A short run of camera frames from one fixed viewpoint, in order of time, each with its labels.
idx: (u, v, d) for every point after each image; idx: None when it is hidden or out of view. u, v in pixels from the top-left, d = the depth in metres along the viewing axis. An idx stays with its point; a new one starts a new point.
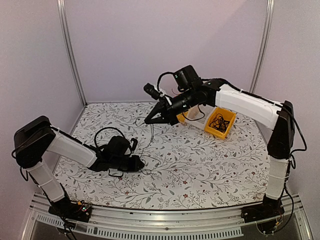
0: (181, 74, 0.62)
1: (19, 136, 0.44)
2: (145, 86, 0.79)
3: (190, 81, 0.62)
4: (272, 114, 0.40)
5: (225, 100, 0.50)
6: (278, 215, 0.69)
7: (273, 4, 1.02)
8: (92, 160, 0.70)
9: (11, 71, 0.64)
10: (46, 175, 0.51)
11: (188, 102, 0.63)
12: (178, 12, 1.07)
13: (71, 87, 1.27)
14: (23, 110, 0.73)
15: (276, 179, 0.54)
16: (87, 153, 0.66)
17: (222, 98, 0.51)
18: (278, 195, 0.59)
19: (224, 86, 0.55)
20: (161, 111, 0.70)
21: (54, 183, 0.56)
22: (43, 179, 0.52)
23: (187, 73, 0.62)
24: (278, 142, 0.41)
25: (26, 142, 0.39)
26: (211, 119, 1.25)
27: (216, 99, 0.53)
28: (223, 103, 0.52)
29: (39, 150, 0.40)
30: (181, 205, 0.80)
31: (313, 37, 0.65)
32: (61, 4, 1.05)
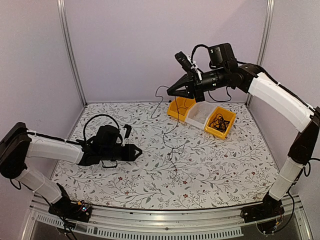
0: (218, 48, 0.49)
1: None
2: (177, 53, 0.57)
3: (227, 59, 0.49)
4: (305, 117, 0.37)
5: (259, 89, 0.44)
6: (278, 215, 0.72)
7: (272, 4, 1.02)
8: (79, 155, 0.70)
9: (11, 71, 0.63)
10: (37, 180, 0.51)
11: (218, 82, 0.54)
12: (178, 12, 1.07)
13: (71, 87, 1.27)
14: (23, 110, 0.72)
15: (284, 180, 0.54)
16: (72, 151, 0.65)
17: (258, 86, 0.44)
18: (279, 195, 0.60)
19: (260, 72, 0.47)
20: (188, 85, 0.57)
21: (47, 185, 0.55)
22: (36, 184, 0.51)
23: (226, 48, 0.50)
24: (300, 145, 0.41)
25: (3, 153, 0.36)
26: (212, 119, 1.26)
27: (250, 85, 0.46)
28: (257, 91, 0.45)
29: (19, 159, 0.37)
30: (181, 205, 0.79)
31: (313, 38, 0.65)
32: (62, 4, 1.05)
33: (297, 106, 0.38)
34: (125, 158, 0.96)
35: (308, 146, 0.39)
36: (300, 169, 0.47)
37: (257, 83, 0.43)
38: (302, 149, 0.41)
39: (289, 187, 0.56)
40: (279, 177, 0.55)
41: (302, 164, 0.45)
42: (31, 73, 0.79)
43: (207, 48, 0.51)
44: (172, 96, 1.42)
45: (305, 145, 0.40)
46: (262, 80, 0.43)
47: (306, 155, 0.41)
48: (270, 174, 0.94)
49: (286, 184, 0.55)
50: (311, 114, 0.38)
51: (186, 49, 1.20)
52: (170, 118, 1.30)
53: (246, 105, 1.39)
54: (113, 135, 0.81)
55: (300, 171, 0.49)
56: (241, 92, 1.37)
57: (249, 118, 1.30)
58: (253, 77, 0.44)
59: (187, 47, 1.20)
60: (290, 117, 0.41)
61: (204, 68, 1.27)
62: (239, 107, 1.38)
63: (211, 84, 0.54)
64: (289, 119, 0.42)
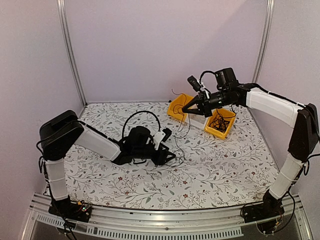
0: (221, 73, 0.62)
1: (45, 131, 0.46)
2: (189, 77, 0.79)
3: (228, 82, 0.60)
4: (293, 112, 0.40)
5: (253, 100, 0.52)
6: (278, 215, 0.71)
7: (272, 4, 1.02)
8: (116, 153, 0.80)
9: (11, 71, 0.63)
10: (59, 172, 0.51)
11: (224, 100, 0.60)
12: (178, 12, 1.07)
13: (71, 86, 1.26)
14: (22, 110, 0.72)
15: (284, 178, 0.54)
16: (110, 147, 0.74)
17: (252, 98, 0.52)
18: (281, 194, 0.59)
19: (255, 87, 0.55)
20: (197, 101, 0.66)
21: (63, 181, 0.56)
22: (55, 175, 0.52)
23: (227, 74, 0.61)
24: (301, 142, 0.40)
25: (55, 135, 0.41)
26: (212, 120, 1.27)
27: (246, 99, 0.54)
28: (253, 103, 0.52)
29: (62, 144, 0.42)
30: (181, 205, 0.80)
31: (313, 37, 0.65)
32: (61, 4, 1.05)
33: (285, 105, 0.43)
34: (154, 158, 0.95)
35: (307, 143, 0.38)
36: (300, 167, 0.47)
37: (250, 95, 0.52)
38: (302, 147, 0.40)
39: (290, 186, 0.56)
40: (281, 174, 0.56)
41: (301, 162, 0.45)
42: (31, 72, 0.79)
43: (214, 73, 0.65)
44: (172, 96, 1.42)
45: (305, 142, 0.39)
46: (253, 92, 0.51)
47: (306, 154, 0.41)
48: (269, 174, 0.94)
49: (285, 183, 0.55)
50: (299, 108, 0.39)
51: (185, 49, 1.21)
52: (170, 118, 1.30)
53: None
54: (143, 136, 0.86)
55: (299, 170, 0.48)
56: None
57: (249, 118, 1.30)
58: (246, 91, 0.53)
59: (187, 47, 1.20)
60: (283, 118, 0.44)
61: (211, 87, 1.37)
62: (238, 107, 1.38)
63: (217, 103, 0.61)
64: (285, 120, 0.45)
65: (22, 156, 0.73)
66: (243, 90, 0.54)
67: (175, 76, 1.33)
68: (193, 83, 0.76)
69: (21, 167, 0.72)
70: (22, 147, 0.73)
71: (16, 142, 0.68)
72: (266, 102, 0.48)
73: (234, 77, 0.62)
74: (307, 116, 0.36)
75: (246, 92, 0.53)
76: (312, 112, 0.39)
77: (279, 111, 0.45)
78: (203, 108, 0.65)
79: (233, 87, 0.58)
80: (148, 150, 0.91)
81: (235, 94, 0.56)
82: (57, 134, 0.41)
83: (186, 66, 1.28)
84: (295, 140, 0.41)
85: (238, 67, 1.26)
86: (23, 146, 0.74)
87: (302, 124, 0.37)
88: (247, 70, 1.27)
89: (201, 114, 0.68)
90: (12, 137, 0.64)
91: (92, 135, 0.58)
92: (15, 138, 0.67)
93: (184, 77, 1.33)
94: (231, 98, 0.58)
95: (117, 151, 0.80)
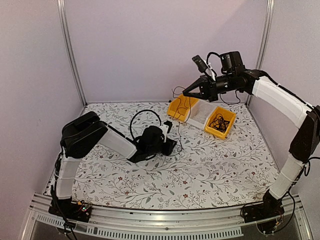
0: (227, 56, 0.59)
1: (70, 130, 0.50)
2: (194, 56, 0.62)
3: (234, 66, 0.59)
4: (301, 113, 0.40)
5: (260, 89, 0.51)
6: (278, 215, 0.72)
7: (273, 4, 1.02)
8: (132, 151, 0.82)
9: (11, 71, 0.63)
10: (72, 171, 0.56)
11: (229, 85, 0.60)
12: (178, 12, 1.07)
13: (71, 86, 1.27)
14: (22, 110, 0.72)
15: (284, 179, 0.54)
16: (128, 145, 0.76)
17: (260, 88, 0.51)
18: (281, 194, 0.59)
19: (263, 77, 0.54)
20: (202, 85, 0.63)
21: (71, 180, 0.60)
22: (68, 172, 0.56)
23: (233, 57, 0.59)
24: (302, 142, 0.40)
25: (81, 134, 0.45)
26: (212, 119, 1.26)
27: (253, 87, 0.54)
28: (259, 92, 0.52)
29: (83, 143, 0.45)
30: (181, 205, 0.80)
31: (313, 38, 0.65)
32: (61, 4, 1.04)
33: (294, 103, 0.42)
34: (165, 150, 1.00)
35: (309, 143, 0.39)
36: (300, 167, 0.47)
37: (258, 84, 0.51)
38: (303, 146, 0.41)
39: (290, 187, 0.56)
40: (281, 175, 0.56)
41: (301, 163, 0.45)
42: (31, 72, 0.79)
43: (219, 56, 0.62)
44: (172, 96, 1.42)
45: (307, 143, 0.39)
46: (262, 82, 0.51)
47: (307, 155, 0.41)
48: (270, 174, 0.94)
49: (286, 183, 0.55)
50: (308, 110, 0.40)
51: (185, 49, 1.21)
52: (170, 118, 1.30)
53: (246, 105, 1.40)
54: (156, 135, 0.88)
55: (299, 170, 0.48)
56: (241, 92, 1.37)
57: (249, 118, 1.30)
58: (254, 79, 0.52)
59: (187, 47, 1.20)
60: (288, 113, 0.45)
61: None
62: (239, 107, 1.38)
63: (223, 86, 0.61)
64: (288, 116, 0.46)
65: (22, 156, 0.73)
66: (250, 78, 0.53)
67: (175, 76, 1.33)
68: (201, 63, 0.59)
69: (21, 167, 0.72)
70: (22, 147, 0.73)
71: (16, 142, 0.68)
72: (272, 94, 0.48)
73: (240, 61, 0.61)
74: (314, 118, 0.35)
75: (254, 80, 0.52)
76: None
77: (286, 106, 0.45)
78: (209, 91, 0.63)
79: (239, 72, 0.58)
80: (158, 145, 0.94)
81: (242, 80, 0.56)
82: (83, 134, 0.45)
83: (186, 66, 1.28)
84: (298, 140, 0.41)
85: None
86: (24, 146, 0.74)
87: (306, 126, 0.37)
88: None
89: (204, 98, 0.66)
90: (11, 138, 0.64)
91: (111, 133, 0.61)
92: (15, 139, 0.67)
93: (184, 77, 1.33)
94: (237, 83, 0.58)
95: (134, 150, 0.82)
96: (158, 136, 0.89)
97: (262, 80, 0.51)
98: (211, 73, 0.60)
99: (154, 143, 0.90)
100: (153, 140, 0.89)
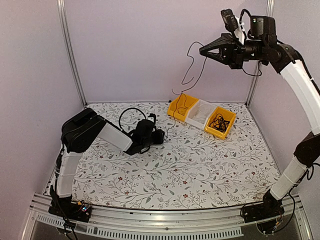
0: (261, 19, 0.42)
1: (69, 126, 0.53)
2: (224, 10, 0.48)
3: (267, 33, 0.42)
4: None
5: (292, 75, 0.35)
6: (278, 215, 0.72)
7: (273, 4, 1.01)
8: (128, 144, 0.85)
9: (10, 71, 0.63)
10: (72, 167, 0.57)
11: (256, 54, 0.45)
12: (178, 12, 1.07)
13: (71, 87, 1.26)
14: (21, 110, 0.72)
15: (286, 180, 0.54)
16: (125, 138, 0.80)
17: (292, 74, 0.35)
18: (281, 195, 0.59)
19: (298, 57, 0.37)
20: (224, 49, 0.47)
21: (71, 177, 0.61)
22: (70, 169, 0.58)
23: (268, 23, 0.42)
24: (307, 146, 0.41)
25: (82, 129, 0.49)
26: (212, 119, 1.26)
27: (285, 67, 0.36)
28: (289, 78, 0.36)
29: (85, 136, 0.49)
30: (181, 205, 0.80)
31: (314, 38, 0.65)
32: (61, 4, 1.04)
33: None
34: (157, 141, 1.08)
35: (314, 147, 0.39)
36: (303, 171, 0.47)
37: (294, 68, 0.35)
38: (307, 150, 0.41)
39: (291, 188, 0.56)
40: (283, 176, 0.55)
41: (305, 166, 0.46)
42: (31, 72, 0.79)
43: (250, 15, 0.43)
44: (172, 96, 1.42)
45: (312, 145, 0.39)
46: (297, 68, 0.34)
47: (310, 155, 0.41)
48: (270, 174, 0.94)
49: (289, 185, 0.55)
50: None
51: (185, 49, 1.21)
52: (170, 118, 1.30)
53: (246, 105, 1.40)
54: (149, 127, 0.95)
55: (302, 173, 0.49)
56: (241, 92, 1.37)
57: (249, 118, 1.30)
58: (291, 61, 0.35)
59: (187, 47, 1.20)
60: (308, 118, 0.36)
61: (211, 87, 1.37)
62: (239, 107, 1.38)
63: (249, 54, 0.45)
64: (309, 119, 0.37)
65: (22, 157, 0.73)
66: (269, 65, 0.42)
67: (174, 76, 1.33)
68: (233, 21, 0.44)
69: (21, 167, 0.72)
70: (22, 147, 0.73)
71: (16, 142, 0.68)
72: (303, 89, 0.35)
73: (274, 31, 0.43)
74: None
75: (289, 61, 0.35)
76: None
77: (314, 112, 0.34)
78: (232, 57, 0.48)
79: (273, 42, 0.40)
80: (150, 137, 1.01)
81: (275, 53, 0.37)
82: (84, 128, 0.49)
83: (186, 66, 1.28)
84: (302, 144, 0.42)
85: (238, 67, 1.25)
86: (23, 146, 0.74)
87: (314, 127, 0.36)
88: (247, 70, 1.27)
89: (224, 64, 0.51)
90: (11, 138, 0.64)
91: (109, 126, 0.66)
92: (15, 139, 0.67)
93: (184, 77, 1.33)
94: (267, 56, 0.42)
95: (130, 143, 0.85)
96: (150, 128, 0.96)
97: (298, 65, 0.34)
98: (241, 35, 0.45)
99: (149, 135, 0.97)
100: (147, 132, 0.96)
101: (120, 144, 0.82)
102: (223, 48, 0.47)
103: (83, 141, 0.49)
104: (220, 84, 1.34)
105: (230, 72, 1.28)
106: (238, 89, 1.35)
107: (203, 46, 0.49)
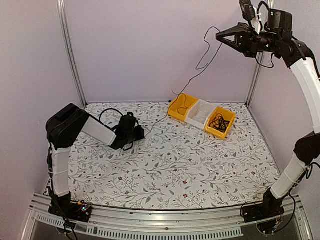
0: (278, 13, 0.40)
1: (52, 123, 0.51)
2: None
3: (282, 28, 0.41)
4: None
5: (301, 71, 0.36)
6: (278, 215, 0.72)
7: (273, 4, 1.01)
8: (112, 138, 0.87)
9: (10, 71, 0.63)
10: (63, 164, 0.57)
11: (272, 45, 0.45)
12: (178, 13, 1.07)
13: (71, 87, 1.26)
14: (21, 111, 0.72)
15: (285, 177, 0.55)
16: (109, 132, 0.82)
17: (302, 69, 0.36)
18: (282, 194, 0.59)
19: (309, 56, 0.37)
20: (242, 36, 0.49)
21: (65, 175, 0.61)
22: (61, 166, 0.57)
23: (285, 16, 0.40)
24: (306, 144, 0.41)
25: (66, 123, 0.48)
26: (212, 119, 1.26)
27: (295, 63, 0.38)
28: (298, 74, 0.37)
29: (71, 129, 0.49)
30: (181, 205, 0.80)
31: (314, 38, 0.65)
32: (61, 4, 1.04)
33: None
34: (138, 136, 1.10)
35: (313, 146, 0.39)
36: (302, 169, 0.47)
37: (303, 65, 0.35)
38: (307, 148, 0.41)
39: (292, 187, 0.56)
40: (283, 175, 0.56)
41: (304, 165, 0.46)
42: (31, 73, 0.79)
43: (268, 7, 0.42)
44: (172, 96, 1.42)
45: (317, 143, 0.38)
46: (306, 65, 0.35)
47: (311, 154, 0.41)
48: (270, 174, 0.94)
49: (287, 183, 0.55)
50: None
51: (185, 49, 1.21)
52: (170, 118, 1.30)
53: (246, 105, 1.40)
54: (132, 121, 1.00)
55: (301, 172, 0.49)
56: (241, 92, 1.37)
57: (249, 118, 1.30)
58: (302, 58, 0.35)
59: (187, 47, 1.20)
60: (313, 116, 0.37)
61: (211, 87, 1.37)
62: (238, 107, 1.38)
63: (264, 44, 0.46)
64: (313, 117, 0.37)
65: (22, 156, 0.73)
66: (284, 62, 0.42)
67: (174, 76, 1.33)
68: (250, 11, 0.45)
69: (21, 167, 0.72)
70: (22, 147, 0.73)
71: (16, 142, 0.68)
72: (310, 87, 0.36)
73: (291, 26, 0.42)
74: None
75: (299, 57, 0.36)
76: None
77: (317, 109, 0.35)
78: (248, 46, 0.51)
79: (286, 38, 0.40)
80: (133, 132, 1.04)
81: (287, 48, 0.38)
82: (68, 122, 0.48)
83: (186, 66, 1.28)
84: (303, 142, 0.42)
85: (238, 67, 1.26)
86: (23, 146, 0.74)
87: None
88: (247, 70, 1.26)
89: (239, 51, 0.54)
90: (11, 138, 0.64)
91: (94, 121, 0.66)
92: (15, 139, 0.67)
93: (184, 77, 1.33)
94: (280, 49, 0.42)
95: (114, 137, 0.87)
96: (133, 123, 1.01)
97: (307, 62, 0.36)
98: (257, 25, 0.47)
99: (132, 129, 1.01)
100: (130, 126, 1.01)
101: (104, 139, 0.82)
102: (239, 35, 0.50)
103: (68, 135, 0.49)
104: (220, 84, 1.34)
105: (230, 72, 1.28)
106: (238, 89, 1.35)
107: (221, 32, 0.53)
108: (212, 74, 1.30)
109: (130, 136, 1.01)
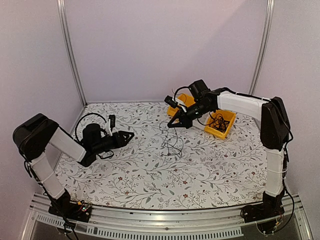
0: (193, 86, 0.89)
1: (17, 131, 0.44)
2: (166, 99, 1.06)
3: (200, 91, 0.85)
4: (258, 106, 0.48)
5: (223, 101, 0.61)
6: (278, 215, 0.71)
7: (272, 4, 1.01)
8: (82, 153, 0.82)
9: (11, 71, 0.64)
10: (46, 170, 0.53)
11: (199, 111, 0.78)
12: (178, 12, 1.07)
13: (71, 87, 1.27)
14: (22, 109, 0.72)
15: (273, 173, 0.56)
16: (77, 147, 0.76)
17: (222, 100, 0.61)
18: (276, 190, 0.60)
19: (225, 91, 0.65)
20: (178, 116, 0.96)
21: (53, 179, 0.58)
22: (45, 174, 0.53)
23: (197, 86, 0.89)
24: (271, 134, 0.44)
25: (34, 131, 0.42)
26: (211, 120, 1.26)
27: (218, 102, 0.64)
28: (223, 104, 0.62)
29: (39, 138, 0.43)
30: (181, 205, 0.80)
31: (313, 38, 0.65)
32: (61, 4, 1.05)
33: (250, 102, 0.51)
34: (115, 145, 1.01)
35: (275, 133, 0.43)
36: (279, 155, 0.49)
37: (220, 98, 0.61)
38: (272, 137, 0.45)
39: (280, 180, 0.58)
40: (268, 172, 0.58)
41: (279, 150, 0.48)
42: (31, 73, 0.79)
43: (189, 86, 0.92)
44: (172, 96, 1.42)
45: (275, 133, 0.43)
46: (222, 95, 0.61)
47: (277, 142, 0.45)
48: None
49: (278, 177, 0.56)
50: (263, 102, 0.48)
51: (186, 49, 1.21)
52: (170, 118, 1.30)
53: None
54: (95, 132, 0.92)
55: (281, 159, 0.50)
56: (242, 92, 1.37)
57: (249, 118, 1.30)
58: (217, 95, 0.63)
59: (186, 47, 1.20)
60: (250, 114, 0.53)
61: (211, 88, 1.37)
62: None
63: (194, 112, 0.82)
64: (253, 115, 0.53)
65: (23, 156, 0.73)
66: (214, 95, 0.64)
67: (174, 76, 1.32)
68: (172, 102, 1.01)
69: (21, 168, 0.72)
70: None
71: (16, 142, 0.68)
72: (232, 101, 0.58)
73: (203, 85, 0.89)
74: (270, 108, 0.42)
75: (216, 96, 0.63)
76: (277, 105, 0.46)
77: (247, 107, 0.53)
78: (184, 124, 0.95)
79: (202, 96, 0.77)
80: (105, 143, 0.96)
81: (207, 99, 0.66)
82: (36, 130, 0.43)
83: (186, 66, 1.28)
84: (266, 132, 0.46)
85: (238, 67, 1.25)
86: None
87: (264, 116, 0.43)
88: (247, 71, 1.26)
89: (183, 126, 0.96)
90: (11, 138, 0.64)
91: (63, 133, 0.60)
92: None
93: (184, 77, 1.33)
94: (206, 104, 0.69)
95: (84, 152, 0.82)
96: (97, 133, 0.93)
97: (222, 94, 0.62)
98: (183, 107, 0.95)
99: (98, 139, 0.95)
100: (95, 137, 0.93)
101: (75, 154, 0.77)
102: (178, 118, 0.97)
103: (36, 145, 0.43)
104: (221, 84, 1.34)
105: (230, 72, 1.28)
106: (238, 89, 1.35)
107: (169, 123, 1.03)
108: (212, 74, 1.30)
109: (101, 147, 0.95)
